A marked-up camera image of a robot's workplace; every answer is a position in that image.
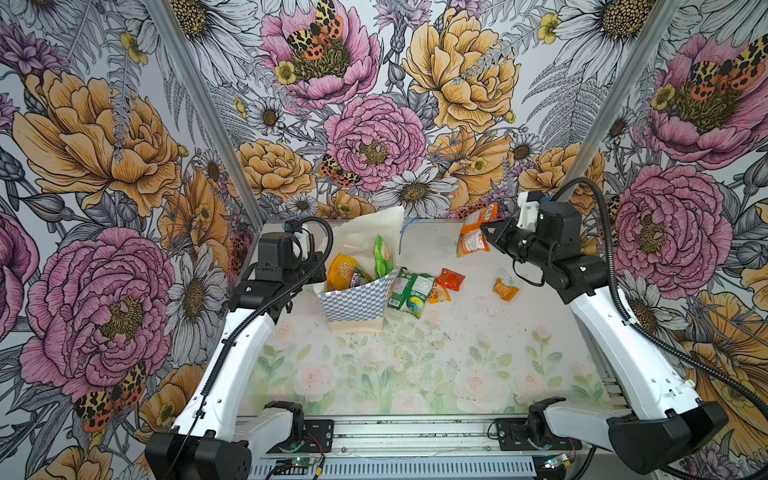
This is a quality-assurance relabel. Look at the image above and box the small orange snack packet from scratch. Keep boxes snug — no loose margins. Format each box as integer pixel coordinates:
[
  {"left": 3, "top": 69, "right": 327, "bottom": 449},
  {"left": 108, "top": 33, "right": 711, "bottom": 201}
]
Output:
[{"left": 493, "top": 278, "right": 520, "bottom": 302}]

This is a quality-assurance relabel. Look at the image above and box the blue checkered paper bag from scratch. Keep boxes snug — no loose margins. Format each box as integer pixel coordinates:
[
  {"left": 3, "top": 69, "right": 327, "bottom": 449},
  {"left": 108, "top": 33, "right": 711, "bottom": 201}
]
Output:
[{"left": 314, "top": 206, "right": 405, "bottom": 335}]

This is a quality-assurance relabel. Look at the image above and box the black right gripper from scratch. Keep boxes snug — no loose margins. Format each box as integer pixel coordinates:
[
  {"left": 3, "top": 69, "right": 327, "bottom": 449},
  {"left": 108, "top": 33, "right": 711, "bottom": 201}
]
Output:
[{"left": 479, "top": 215, "right": 554, "bottom": 269}]

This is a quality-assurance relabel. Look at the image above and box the floral table mat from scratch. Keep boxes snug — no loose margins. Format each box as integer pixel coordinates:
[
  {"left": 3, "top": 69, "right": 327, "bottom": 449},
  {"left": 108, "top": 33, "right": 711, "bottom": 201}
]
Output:
[{"left": 239, "top": 298, "right": 610, "bottom": 416}]

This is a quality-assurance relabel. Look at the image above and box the small orange white candy packet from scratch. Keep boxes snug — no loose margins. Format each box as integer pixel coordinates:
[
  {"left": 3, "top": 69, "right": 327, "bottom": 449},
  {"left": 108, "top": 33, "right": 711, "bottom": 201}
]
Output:
[{"left": 428, "top": 284, "right": 451, "bottom": 304}]

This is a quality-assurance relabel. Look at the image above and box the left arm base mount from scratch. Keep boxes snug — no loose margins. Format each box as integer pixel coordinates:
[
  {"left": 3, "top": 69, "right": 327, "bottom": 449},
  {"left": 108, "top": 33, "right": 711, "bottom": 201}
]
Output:
[{"left": 277, "top": 420, "right": 335, "bottom": 454}]

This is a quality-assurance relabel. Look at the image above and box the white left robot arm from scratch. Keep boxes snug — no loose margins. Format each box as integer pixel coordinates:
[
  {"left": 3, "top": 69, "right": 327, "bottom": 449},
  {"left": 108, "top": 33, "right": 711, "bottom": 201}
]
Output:
[{"left": 145, "top": 229, "right": 324, "bottom": 479}]

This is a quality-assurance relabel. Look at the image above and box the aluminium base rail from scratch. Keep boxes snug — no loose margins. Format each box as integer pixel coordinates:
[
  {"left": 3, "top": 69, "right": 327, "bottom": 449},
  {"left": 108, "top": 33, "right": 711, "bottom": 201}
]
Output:
[{"left": 239, "top": 411, "right": 673, "bottom": 480}]

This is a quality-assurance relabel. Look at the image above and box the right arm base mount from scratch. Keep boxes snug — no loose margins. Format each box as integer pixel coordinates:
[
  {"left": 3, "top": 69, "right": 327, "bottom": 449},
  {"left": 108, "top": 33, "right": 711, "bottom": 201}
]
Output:
[{"left": 486, "top": 417, "right": 583, "bottom": 451}]

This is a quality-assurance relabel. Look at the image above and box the black left corrugated cable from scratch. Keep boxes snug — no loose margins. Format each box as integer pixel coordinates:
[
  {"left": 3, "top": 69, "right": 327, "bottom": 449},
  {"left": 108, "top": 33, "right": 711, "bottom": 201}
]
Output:
[{"left": 197, "top": 215, "right": 335, "bottom": 397}]

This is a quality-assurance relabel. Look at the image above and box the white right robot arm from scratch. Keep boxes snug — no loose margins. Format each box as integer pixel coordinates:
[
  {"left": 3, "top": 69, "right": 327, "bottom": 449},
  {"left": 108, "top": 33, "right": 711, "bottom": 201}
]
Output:
[{"left": 481, "top": 201, "right": 728, "bottom": 474}]

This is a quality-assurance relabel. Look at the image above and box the green white snack packet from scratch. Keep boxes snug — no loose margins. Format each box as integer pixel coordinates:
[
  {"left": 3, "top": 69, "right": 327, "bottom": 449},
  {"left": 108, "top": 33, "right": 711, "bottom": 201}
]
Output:
[{"left": 387, "top": 267, "right": 435, "bottom": 319}]

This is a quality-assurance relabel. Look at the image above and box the orange white snack packet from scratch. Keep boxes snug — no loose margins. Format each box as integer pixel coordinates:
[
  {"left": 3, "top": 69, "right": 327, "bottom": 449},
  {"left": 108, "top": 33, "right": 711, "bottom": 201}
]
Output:
[{"left": 456, "top": 202, "right": 498, "bottom": 257}]

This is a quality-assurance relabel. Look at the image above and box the yellow orange snack bag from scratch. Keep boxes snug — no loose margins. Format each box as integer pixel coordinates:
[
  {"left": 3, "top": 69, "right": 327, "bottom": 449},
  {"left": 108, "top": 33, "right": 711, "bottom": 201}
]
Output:
[{"left": 327, "top": 254, "right": 358, "bottom": 291}]

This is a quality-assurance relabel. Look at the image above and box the purple candy packet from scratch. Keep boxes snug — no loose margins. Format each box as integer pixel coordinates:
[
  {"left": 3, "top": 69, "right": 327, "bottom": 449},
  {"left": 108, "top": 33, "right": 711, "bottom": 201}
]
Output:
[{"left": 349, "top": 272, "right": 370, "bottom": 288}]

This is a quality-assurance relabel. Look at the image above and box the red snack packet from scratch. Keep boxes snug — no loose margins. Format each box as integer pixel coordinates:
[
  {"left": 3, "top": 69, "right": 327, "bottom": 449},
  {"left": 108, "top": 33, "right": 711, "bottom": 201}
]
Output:
[{"left": 436, "top": 268, "right": 466, "bottom": 292}]

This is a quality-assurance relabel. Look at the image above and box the green Lays chips bag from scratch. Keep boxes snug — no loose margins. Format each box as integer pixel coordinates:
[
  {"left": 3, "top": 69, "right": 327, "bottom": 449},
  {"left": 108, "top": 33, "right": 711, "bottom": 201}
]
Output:
[{"left": 373, "top": 235, "right": 394, "bottom": 279}]

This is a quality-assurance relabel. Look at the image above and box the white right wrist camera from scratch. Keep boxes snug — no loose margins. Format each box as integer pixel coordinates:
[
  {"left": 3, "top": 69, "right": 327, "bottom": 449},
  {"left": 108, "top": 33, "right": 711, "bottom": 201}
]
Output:
[{"left": 517, "top": 191, "right": 545, "bottom": 232}]

